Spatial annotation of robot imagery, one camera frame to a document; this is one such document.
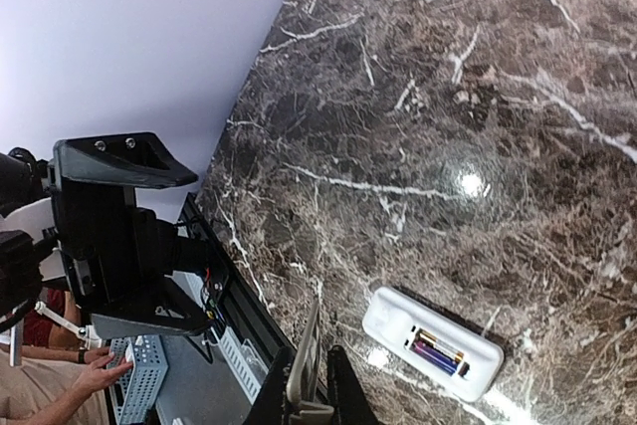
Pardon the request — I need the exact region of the person's bare hand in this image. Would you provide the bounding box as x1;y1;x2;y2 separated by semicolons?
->
73;347;133;398

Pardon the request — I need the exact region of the white slotted cable duct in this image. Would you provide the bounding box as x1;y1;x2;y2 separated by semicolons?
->
218;326;268;404

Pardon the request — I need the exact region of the person's bare forearm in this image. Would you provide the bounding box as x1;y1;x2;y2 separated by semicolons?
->
7;387;93;425

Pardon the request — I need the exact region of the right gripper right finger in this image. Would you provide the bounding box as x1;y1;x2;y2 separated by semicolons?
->
327;345;379;425

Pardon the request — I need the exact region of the purple AAA battery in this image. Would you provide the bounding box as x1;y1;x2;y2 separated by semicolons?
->
411;340;458;376

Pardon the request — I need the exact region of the blue plastic basket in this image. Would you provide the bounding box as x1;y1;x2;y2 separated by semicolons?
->
108;335;168;424

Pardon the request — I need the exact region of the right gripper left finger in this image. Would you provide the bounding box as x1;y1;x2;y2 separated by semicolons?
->
243;346;299;425

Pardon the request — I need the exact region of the gold AAA battery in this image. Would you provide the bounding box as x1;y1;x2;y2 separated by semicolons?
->
412;329;470;377

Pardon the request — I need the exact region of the grey battery cover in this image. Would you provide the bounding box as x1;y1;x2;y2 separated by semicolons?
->
286;299;333;425

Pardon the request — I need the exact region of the white remote control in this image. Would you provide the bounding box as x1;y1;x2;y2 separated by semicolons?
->
362;287;505;402

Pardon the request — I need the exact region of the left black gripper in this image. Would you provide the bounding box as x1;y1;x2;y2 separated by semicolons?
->
49;132;209;339

